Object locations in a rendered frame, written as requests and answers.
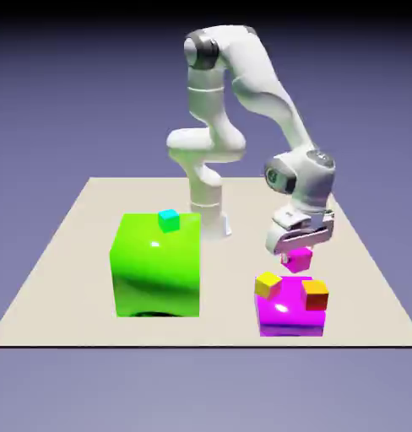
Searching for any large green box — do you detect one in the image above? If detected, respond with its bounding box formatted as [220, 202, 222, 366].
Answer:
[109, 211, 203, 319]

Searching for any small magenta cube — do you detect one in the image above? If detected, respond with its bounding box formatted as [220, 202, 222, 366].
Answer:
[281, 246, 314, 274]

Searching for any large magenta box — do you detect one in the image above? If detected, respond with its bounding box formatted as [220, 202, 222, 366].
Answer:
[253, 275, 327, 338]

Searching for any small cyan cube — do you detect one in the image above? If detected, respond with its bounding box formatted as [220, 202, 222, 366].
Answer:
[157, 208, 181, 235]

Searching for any small orange cube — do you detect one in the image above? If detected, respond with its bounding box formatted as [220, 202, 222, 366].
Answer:
[301, 278, 330, 312]

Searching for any small yellow cube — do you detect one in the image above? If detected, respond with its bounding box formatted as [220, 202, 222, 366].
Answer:
[254, 271, 283, 300]

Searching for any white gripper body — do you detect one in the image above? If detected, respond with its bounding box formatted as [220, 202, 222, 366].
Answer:
[264, 211, 336, 256]

